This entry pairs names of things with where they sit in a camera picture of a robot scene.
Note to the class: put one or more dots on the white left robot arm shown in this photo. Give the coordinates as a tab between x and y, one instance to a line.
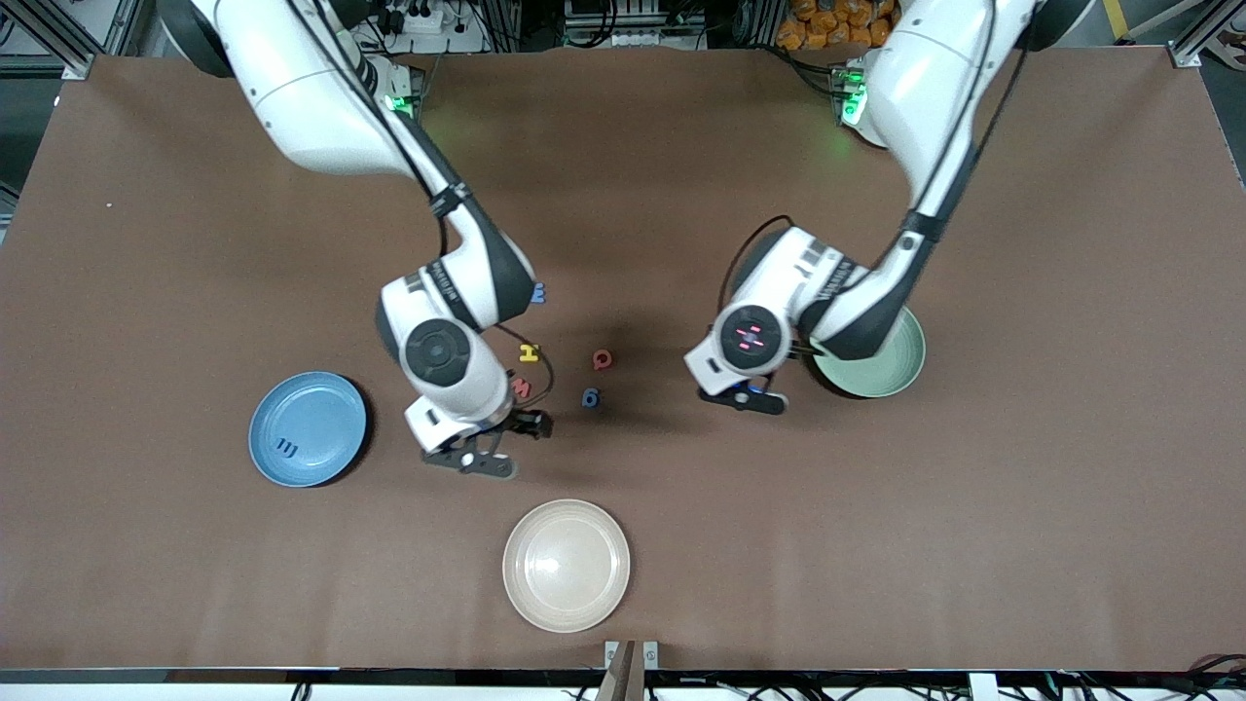
925	97

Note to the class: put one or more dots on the white power strip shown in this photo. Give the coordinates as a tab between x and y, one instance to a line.
438	19

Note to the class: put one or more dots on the blue plate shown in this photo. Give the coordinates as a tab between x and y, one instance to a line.
321	409

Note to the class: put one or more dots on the orange objects pile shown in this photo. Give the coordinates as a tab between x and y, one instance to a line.
827	24

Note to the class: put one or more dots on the blue foam letter m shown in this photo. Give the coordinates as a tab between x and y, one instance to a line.
289	449

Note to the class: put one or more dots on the red foam capital Q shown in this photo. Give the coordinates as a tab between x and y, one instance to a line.
597	359

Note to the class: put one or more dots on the metal table edge bracket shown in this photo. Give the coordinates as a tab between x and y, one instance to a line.
647	654

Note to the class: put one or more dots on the green plate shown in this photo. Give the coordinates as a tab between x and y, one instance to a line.
891	375

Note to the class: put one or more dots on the beige plate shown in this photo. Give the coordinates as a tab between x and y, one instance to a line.
566	566

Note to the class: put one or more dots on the background equipment rack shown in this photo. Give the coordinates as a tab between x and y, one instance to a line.
633	24

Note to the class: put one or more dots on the aluminium frame post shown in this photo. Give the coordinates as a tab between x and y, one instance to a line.
76	60
1192	49

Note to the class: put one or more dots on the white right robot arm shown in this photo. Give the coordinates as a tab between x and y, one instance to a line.
321	97

